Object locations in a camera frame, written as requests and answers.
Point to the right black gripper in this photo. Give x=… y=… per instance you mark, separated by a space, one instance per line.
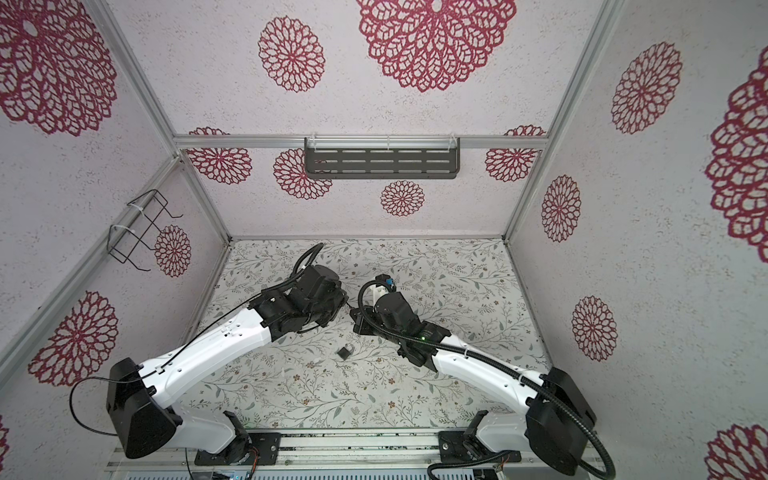
x=364 y=323

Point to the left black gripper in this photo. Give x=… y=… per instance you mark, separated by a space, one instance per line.
x=339 y=296

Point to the grey padlock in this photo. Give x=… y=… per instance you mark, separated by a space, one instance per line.
x=345 y=352

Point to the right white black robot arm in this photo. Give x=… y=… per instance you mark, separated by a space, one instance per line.
x=548 y=412

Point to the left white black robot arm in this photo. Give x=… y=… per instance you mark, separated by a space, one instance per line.
x=142 y=398

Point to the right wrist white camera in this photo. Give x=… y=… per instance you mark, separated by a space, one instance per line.
x=384 y=285

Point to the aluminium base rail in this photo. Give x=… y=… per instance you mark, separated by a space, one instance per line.
x=392 y=453

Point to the grey slotted wall shelf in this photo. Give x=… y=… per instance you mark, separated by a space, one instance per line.
x=382 y=159

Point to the black wire wall rack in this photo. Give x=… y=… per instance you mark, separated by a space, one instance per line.
x=124 y=239

